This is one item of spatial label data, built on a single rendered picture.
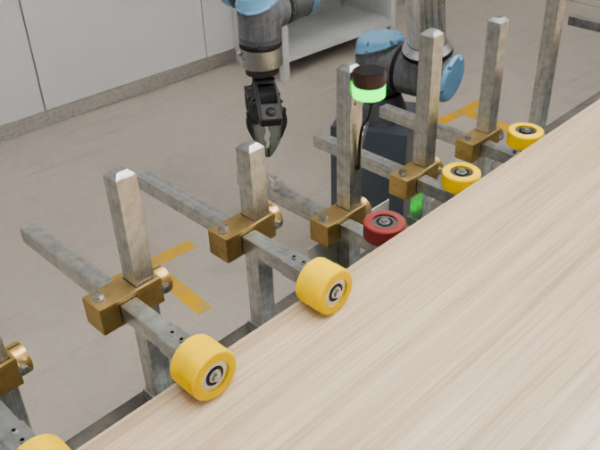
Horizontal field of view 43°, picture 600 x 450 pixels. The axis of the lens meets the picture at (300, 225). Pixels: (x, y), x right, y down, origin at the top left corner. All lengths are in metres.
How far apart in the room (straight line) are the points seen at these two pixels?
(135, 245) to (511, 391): 0.59
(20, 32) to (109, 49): 0.48
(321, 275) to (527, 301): 0.34
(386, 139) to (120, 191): 1.43
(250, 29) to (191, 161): 2.03
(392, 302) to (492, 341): 0.17
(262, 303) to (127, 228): 0.39
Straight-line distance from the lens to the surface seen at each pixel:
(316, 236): 1.52
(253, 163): 1.28
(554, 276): 1.36
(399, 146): 2.44
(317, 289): 1.19
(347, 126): 1.45
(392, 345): 1.18
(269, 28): 1.59
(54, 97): 4.10
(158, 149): 3.71
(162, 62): 4.36
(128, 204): 1.14
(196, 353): 1.07
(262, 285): 1.42
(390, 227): 1.43
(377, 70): 1.39
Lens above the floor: 1.71
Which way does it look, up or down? 34 degrees down
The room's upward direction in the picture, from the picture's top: 2 degrees counter-clockwise
